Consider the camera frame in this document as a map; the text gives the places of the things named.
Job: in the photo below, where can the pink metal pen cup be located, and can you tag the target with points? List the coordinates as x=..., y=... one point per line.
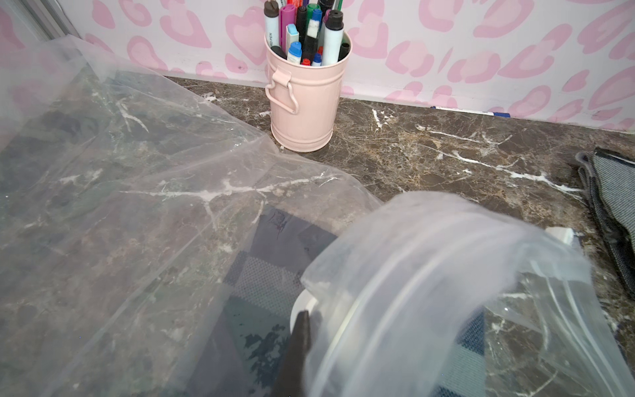
x=304, y=101

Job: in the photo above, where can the blue white pen by wall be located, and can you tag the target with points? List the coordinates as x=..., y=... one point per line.
x=488, y=113

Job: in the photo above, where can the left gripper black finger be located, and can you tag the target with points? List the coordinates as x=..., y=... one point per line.
x=289, y=382

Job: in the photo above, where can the clear plastic vacuum bag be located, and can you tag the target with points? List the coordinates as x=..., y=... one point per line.
x=114, y=183

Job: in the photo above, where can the navy blue plaid blanket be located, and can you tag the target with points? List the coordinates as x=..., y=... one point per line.
x=241, y=342

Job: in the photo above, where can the black capped marker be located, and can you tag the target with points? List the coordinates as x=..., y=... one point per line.
x=332, y=38

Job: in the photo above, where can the grey black checked blanket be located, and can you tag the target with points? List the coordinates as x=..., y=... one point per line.
x=608, y=184

